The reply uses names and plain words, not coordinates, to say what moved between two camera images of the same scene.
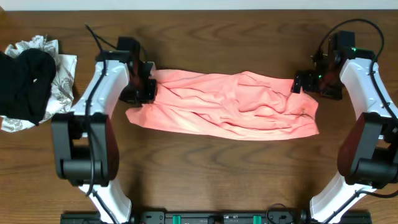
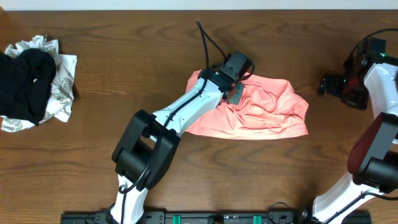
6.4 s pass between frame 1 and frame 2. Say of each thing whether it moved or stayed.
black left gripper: moved
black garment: stayed
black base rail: stayed
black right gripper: moved
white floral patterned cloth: stayed
